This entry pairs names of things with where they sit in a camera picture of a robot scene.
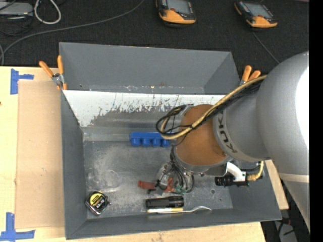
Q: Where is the red plastic clamp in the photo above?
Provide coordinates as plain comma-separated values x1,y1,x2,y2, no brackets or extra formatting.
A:
137,177,175,194

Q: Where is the black flashlight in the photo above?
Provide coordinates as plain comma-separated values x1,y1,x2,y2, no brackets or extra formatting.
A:
145,196,185,209

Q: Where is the white and gold pen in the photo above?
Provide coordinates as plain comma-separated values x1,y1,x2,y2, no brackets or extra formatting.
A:
147,207,184,214

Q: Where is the blue toy brick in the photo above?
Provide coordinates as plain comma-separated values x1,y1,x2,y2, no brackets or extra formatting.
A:
129,132,173,148

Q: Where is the silver metal spoon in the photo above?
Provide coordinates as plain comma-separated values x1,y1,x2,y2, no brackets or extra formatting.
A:
156,205,212,214

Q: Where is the yellow and black tape measure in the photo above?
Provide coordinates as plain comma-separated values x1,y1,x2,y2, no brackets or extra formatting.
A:
84,191,111,216

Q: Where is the grey metal bin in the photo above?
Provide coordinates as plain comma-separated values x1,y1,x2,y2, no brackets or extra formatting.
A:
58,41,283,239

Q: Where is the brown cardboard board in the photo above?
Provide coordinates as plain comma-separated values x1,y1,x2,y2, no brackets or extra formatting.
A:
14,80,67,236

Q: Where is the black cylinder on white bracket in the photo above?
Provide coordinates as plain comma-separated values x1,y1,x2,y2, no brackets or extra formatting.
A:
214,161,251,188

